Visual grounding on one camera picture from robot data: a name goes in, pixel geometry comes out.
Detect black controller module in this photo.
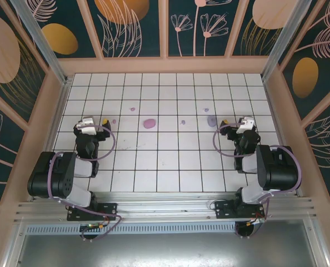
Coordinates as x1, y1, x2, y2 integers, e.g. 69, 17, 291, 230
79, 222, 106, 242
235, 216, 266, 239

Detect grey metal sheet panel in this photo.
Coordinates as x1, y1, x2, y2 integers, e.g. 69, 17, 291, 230
3, 219, 330, 267

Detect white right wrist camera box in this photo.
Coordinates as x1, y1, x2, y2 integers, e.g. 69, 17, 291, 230
236, 116, 254, 136

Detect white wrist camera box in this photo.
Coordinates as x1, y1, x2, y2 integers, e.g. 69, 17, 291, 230
79, 116, 96, 135
236, 116, 254, 136

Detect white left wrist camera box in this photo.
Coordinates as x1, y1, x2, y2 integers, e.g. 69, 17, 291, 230
79, 116, 96, 135

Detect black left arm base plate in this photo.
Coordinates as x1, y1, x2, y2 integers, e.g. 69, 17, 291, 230
67, 202, 118, 222

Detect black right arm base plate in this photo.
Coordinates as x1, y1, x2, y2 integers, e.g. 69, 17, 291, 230
214, 200, 266, 220

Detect aluminium corner post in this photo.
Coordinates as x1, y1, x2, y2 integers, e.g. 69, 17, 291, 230
9, 0, 71, 86
261, 0, 312, 83

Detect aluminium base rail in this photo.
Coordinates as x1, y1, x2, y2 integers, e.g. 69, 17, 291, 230
14, 191, 316, 223

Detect grey slotted cable duct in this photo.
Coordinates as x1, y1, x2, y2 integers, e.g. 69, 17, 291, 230
25, 224, 238, 235

